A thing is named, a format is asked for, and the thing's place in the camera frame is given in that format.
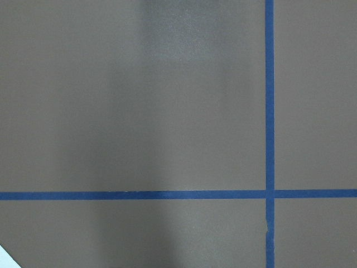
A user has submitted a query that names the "brown paper table cover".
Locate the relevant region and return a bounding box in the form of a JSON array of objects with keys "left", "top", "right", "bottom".
[{"left": 1, "top": 1, "right": 356, "bottom": 267}]

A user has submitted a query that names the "cream long-sleeve cat shirt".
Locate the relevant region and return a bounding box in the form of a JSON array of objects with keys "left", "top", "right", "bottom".
[{"left": 0, "top": 246, "right": 21, "bottom": 268}]

